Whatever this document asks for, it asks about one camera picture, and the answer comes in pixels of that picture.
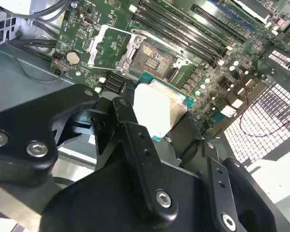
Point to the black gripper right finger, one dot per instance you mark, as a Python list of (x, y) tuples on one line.
[(217, 183)]

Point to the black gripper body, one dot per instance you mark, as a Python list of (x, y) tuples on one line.
[(106, 200)]

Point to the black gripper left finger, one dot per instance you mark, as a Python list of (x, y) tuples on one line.
[(21, 125)]

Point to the silver green CPU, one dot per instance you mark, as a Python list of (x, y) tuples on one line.
[(154, 108)]

